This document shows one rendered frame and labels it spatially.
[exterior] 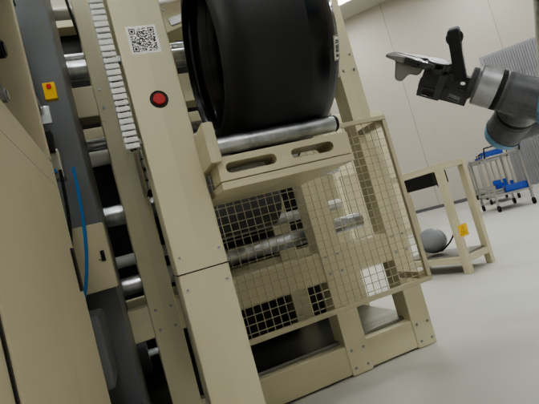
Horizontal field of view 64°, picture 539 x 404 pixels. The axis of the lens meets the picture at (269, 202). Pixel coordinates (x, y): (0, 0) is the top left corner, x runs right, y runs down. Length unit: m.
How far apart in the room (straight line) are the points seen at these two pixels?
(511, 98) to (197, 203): 0.75
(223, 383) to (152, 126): 0.65
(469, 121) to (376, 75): 2.70
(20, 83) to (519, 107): 1.00
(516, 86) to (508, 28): 11.44
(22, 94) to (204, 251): 0.51
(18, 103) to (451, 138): 11.50
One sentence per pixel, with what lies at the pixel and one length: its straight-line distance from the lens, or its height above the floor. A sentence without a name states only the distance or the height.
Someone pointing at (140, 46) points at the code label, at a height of 1.20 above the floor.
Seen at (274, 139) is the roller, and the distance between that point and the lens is 1.09.
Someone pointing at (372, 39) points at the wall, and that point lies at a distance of 12.75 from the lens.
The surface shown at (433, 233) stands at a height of 0.30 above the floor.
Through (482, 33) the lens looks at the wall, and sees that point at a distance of 12.48.
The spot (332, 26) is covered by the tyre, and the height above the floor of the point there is 1.11.
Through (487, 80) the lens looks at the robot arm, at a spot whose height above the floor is 0.86.
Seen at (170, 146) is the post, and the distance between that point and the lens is 1.11.
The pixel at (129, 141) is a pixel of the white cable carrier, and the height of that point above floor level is 0.97.
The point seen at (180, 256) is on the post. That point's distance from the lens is 1.07.
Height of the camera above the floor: 0.67
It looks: 3 degrees up
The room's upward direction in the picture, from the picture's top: 15 degrees counter-clockwise
